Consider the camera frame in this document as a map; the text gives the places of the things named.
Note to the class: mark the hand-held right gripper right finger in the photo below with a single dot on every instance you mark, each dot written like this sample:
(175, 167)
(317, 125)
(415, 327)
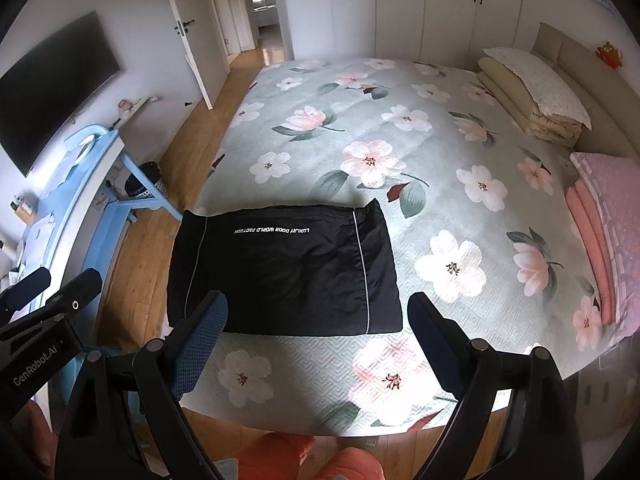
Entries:
(439, 350)

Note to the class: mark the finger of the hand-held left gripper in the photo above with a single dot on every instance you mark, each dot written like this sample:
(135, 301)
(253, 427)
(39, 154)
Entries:
(77, 292)
(25, 287)

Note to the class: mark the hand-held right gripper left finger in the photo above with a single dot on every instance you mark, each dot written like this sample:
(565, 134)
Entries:
(196, 350)

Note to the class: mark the black hooded jacket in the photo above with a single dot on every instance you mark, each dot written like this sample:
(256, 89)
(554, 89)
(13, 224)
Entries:
(285, 270)

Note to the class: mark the person's left forearm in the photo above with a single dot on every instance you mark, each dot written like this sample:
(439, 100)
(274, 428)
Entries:
(36, 422)

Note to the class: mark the small yellow box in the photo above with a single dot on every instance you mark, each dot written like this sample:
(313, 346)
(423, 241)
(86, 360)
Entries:
(25, 209)

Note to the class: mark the light blue desk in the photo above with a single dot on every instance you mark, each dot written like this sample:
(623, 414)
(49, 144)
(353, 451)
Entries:
(75, 212)

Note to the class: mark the black mesh waste bin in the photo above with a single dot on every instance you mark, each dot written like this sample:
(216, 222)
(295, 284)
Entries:
(146, 180)

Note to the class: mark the orange slippers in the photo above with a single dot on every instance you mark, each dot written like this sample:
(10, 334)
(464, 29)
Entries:
(300, 460)

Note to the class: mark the grey bedside cabinet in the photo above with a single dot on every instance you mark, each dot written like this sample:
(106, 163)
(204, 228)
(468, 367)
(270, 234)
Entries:
(602, 385)

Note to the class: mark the purple patterned blanket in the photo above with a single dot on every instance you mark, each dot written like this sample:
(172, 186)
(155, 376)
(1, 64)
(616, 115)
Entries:
(622, 210)

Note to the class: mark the floral green bedspread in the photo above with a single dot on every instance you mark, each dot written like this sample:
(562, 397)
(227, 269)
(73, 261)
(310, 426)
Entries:
(350, 125)

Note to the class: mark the beige folded quilt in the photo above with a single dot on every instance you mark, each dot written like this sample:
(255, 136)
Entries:
(505, 92)

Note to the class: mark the white room door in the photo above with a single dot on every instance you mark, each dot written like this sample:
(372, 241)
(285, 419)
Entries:
(196, 50)

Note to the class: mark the white dotted pillow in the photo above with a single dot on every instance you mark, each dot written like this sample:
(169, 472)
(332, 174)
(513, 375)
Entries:
(542, 80)

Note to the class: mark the beige padded headboard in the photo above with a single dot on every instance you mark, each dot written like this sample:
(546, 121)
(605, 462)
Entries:
(575, 60)

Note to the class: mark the white wardrobe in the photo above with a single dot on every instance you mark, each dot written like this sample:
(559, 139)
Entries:
(425, 10)

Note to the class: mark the white sofa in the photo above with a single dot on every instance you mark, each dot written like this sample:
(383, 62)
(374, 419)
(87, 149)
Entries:
(264, 1)

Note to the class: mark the black wall television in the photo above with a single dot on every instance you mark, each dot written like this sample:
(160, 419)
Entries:
(50, 95)

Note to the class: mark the white wall rack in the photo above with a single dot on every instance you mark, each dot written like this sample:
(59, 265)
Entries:
(137, 107)

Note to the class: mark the orange wall toy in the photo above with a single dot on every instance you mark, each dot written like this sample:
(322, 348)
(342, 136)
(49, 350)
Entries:
(610, 55)

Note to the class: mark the white wall power strip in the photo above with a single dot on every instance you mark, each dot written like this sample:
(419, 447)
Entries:
(602, 1)

